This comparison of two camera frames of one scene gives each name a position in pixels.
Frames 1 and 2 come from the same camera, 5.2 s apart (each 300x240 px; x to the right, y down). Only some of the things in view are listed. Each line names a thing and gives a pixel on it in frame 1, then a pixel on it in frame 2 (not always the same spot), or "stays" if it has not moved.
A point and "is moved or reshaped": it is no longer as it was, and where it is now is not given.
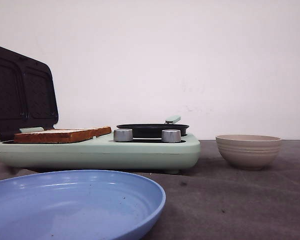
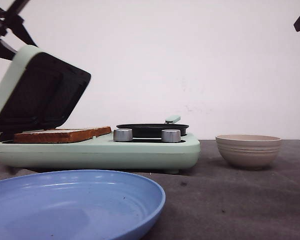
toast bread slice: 60,135 stays
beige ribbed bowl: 248,152 stays
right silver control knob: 171,136 stays
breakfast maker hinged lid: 22,93 is moved or reshaped
